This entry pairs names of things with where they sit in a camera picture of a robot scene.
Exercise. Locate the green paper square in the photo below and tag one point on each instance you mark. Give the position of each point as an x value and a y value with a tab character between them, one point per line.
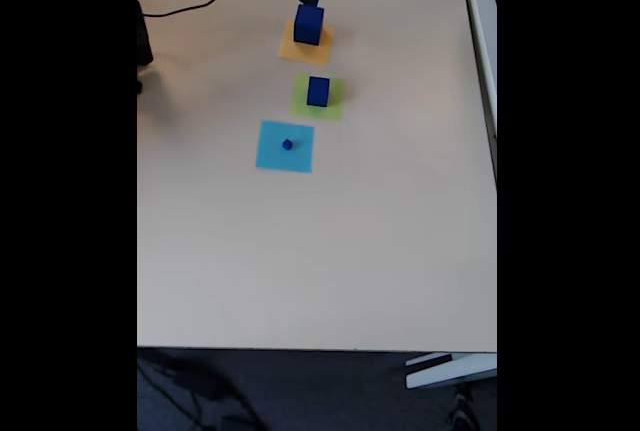
335	108

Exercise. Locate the white neighbouring table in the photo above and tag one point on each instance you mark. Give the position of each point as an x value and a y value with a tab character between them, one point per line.
482	41

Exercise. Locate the light blue paper square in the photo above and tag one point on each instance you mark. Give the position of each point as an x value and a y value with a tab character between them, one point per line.
272	156

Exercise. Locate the medium blue cube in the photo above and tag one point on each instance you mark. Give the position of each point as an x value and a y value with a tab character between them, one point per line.
318	92

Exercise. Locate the tiny blue cube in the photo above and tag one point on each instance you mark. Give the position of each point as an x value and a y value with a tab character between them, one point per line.
287	144

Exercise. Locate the large blue cube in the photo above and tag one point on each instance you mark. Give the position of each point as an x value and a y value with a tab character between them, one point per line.
308	26

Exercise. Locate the white table leg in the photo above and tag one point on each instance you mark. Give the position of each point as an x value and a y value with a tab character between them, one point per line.
450	371

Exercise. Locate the orange paper square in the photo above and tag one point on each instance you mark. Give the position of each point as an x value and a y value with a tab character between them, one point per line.
305	53

